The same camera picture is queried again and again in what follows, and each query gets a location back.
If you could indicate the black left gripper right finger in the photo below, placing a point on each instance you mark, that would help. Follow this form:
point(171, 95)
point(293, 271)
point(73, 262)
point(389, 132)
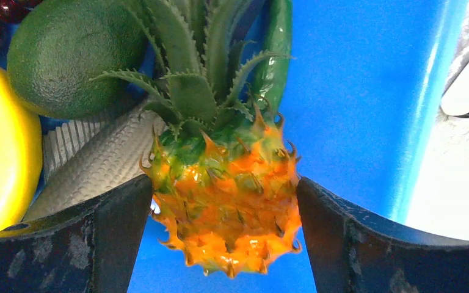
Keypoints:
point(352, 249)

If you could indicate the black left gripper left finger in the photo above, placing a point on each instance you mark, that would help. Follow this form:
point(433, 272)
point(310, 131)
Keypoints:
point(88, 247)

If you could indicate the orange toy pineapple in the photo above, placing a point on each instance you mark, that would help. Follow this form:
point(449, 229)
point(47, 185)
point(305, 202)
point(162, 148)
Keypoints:
point(223, 177)

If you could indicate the silver toy fish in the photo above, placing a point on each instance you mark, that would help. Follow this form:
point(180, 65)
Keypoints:
point(88, 157)

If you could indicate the yellow toy banana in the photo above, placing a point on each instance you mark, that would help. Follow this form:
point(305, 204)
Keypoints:
point(21, 157)

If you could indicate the blue plastic bin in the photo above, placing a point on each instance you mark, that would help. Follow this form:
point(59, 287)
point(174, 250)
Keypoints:
point(362, 94)

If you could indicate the green toy pepper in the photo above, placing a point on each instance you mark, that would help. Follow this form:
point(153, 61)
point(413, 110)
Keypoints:
point(270, 76)

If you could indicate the green toy lime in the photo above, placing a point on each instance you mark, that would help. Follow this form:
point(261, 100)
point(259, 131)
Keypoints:
point(60, 49)

